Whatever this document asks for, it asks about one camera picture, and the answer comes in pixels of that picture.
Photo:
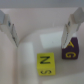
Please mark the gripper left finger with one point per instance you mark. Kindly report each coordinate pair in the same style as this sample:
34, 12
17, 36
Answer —
9, 27

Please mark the purple block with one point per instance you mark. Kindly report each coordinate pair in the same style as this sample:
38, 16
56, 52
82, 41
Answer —
70, 48

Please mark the white plastic box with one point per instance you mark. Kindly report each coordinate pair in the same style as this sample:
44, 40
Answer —
30, 36

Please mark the yellow block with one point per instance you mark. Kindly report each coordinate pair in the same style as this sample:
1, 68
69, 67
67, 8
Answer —
45, 63

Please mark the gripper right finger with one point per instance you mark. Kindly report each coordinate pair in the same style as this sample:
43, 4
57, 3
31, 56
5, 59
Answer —
70, 27

